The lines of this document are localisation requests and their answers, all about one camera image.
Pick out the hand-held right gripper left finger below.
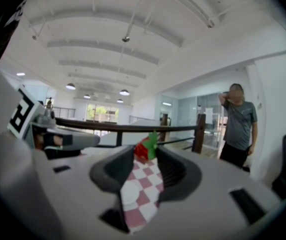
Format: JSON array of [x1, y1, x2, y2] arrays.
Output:
[[89, 145, 136, 192]]

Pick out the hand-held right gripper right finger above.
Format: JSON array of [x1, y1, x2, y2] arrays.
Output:
[[156, 146, 203, 202]]

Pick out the red white checkered cloth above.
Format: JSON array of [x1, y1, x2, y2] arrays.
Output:
[[119, 158, 165, 235]]

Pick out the red strawberry with green leaves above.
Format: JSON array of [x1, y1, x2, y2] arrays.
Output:
[[133, 130, 160, 161]]

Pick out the glass partition wall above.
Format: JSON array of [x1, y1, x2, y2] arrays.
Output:
[[160, 92, 225, 150]]

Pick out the white plate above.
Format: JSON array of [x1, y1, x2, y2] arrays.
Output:
[[121, 182, 142, 207]]

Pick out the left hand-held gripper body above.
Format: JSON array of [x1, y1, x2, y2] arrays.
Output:
[[7, 84, 101, 152]]

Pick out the white metal railing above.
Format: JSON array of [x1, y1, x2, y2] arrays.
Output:
[[52, 107, 77, 120]]

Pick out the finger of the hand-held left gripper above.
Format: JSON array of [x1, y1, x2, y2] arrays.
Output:
[[44, 147, 82, 160]]

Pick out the dark wooden handrail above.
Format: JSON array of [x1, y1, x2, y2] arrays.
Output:
[[54, 113, 207, 155]]

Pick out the white paper sheet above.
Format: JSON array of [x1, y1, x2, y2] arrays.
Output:
[[204, 107, 214, 124]]

